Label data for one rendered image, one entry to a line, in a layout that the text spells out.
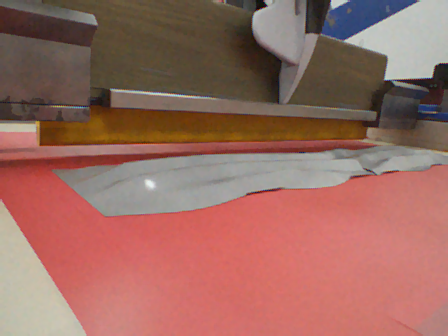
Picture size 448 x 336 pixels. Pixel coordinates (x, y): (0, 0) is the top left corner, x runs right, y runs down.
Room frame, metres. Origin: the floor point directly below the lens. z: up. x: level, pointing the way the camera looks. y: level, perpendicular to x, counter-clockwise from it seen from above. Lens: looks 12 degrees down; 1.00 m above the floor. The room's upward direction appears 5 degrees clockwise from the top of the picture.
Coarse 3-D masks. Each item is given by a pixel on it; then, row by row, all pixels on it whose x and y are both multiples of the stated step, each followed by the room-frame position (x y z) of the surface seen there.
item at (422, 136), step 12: (0, 120) 0.30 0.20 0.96; (12, 120) 0.31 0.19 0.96; (24, 120) 0.31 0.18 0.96; (420, 120) 0.44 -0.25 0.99; (432, 120) 0.44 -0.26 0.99; (372, 132) 0.49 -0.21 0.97; (384, 132) 0.47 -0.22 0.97; (396, 132) 0.46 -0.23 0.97; (408, 132) 0.45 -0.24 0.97; (420, 132) 0.44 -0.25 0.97; (432, 132) 0.43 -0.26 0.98; (444, 132) 0.42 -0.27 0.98; (408, 144) 0.45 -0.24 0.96; (420, 144) 0.44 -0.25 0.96; (432, 144) 0.43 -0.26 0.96; (444, 144) 0.42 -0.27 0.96
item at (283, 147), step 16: (256, 144) 0.32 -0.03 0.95; (272, 144) 0.33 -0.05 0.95; (288, 144) 0.34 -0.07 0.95; (304, 144) 0.36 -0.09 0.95; (320, 144) 0.37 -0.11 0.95; (336, 144) 0.39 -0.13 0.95; (352, 144) 0.40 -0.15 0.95; (368, 144) 0.42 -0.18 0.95; (384, 176) 0.22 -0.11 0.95; (400, 176) 0.23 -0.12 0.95; (416, 176) 0.23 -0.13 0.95; (432, 176) 0.24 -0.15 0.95
